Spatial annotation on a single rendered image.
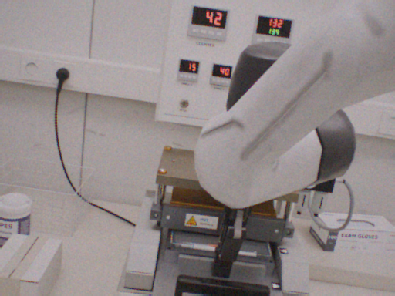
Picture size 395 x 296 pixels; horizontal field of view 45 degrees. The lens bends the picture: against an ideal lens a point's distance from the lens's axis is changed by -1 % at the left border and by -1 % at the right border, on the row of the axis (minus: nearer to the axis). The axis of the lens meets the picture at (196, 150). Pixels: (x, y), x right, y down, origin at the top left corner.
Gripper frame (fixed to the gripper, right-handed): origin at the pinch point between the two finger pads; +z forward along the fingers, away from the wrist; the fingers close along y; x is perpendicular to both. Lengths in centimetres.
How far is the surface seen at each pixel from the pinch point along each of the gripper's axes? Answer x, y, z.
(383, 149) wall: 53, -72, 22
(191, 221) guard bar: -5.8, -11.1, 3.4
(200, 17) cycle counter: -10, -45, -23
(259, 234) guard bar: 7.3, -11.0, 4.2
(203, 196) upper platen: -4.1, -17.6, 2.8
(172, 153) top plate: -11.6, -27.7, 1.0
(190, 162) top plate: -7.6, -24.0, -0.3
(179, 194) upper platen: -8.8, -17.1, 2.6
